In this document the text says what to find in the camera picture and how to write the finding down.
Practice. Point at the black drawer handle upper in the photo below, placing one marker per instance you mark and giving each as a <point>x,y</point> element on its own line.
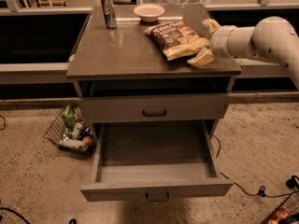
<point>153,114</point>

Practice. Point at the black drawer handle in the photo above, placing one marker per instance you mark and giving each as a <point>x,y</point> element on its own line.
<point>153,114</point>
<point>157,196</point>

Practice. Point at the closed grey upper drawer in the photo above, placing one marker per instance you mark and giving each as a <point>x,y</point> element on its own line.
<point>129,108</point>

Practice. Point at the black drawer handle lower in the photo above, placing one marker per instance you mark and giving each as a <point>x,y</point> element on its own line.
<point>157,196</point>

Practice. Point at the brown chip bag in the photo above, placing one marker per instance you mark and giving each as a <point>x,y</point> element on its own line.
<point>176,39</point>

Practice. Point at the red snack packet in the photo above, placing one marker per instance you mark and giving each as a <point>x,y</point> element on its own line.
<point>280,214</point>

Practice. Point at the black wire basket right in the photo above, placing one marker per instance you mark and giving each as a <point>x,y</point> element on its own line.
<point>291,204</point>

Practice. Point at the black wire basket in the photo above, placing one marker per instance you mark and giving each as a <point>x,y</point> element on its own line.
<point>58,131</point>
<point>291,204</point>

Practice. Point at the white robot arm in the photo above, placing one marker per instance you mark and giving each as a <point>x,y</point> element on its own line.
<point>271,40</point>

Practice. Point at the grey drawer cabinet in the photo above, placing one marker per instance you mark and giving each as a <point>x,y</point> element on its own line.
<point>125,62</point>

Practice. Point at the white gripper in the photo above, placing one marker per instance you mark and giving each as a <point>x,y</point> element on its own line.
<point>219,43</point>

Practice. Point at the black wire basket left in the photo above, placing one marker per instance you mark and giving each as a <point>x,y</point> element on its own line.
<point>58,131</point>

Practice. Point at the open grey middle drawer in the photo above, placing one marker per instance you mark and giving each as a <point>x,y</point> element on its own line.
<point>132,159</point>

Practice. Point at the green snack bag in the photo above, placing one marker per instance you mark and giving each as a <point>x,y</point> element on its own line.
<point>69,116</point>

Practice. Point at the white bottle in basket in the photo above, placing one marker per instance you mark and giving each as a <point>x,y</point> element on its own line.
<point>74,144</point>

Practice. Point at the white bowl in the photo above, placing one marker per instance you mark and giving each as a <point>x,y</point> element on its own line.
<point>149,12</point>

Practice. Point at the silver blue drink can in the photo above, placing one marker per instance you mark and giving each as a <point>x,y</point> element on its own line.
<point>109,14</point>

